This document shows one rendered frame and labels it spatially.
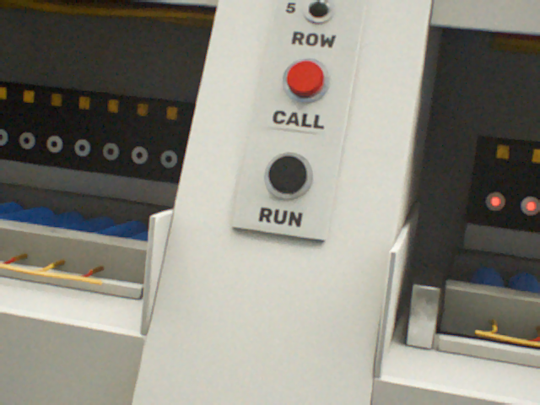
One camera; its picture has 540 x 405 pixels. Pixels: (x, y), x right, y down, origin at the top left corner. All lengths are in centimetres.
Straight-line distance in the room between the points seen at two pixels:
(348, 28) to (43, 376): 20
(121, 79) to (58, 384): 30
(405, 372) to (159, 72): 34
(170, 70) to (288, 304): 30
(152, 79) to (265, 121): 26
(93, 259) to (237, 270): 10
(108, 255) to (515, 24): 22
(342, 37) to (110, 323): 16
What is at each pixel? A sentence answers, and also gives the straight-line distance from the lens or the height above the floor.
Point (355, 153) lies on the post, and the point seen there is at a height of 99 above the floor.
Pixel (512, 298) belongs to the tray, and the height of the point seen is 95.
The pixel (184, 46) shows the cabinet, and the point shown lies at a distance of 60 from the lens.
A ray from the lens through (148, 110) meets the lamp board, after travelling 54.
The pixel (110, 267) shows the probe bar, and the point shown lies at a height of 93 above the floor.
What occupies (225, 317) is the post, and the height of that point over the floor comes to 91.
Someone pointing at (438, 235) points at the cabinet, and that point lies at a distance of 53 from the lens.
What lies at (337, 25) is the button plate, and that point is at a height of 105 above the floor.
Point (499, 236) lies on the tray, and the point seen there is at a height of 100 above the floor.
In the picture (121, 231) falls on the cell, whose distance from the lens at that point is 46.
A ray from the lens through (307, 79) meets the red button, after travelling 35.
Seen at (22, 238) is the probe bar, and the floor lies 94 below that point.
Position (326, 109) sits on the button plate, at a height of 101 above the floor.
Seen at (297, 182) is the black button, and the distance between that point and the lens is 33.
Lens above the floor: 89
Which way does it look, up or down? 13 degrees up
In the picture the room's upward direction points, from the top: 11 degrees clockwise
